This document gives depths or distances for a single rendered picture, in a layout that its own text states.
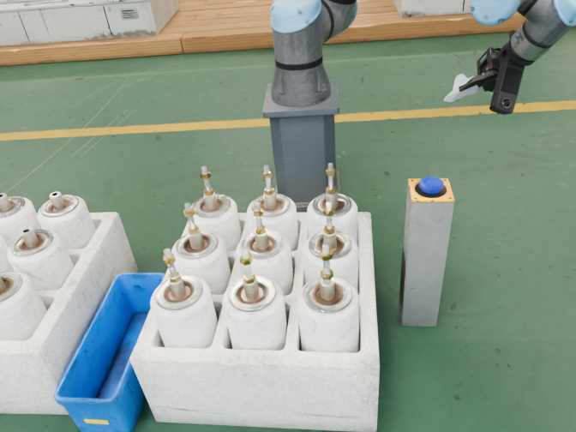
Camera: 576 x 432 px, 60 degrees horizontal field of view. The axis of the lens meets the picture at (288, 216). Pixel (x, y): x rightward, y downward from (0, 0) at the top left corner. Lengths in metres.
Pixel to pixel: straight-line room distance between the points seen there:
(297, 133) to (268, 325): 0.61
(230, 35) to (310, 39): 1.49
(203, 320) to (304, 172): 0.61
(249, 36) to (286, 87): 1.44
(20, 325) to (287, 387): 0.46
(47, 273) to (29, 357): 0.17
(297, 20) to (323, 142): 0.30
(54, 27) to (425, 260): 2.46
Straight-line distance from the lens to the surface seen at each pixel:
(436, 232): 0.90
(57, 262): 1.03
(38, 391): 1.02
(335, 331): 0.76
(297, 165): 1.30
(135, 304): 1.15
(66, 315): 1.00
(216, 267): 0.88
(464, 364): 1.03
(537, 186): 1.54
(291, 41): 1.19
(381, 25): 2.64
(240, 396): 0.87
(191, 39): 2.70
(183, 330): 0.81
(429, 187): 0.87
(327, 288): 0.75
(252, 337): 0.79
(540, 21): 1.14
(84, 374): 1.00
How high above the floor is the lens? 0.80
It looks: 36 degrees down
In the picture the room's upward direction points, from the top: 6 degrees counter-clockwise
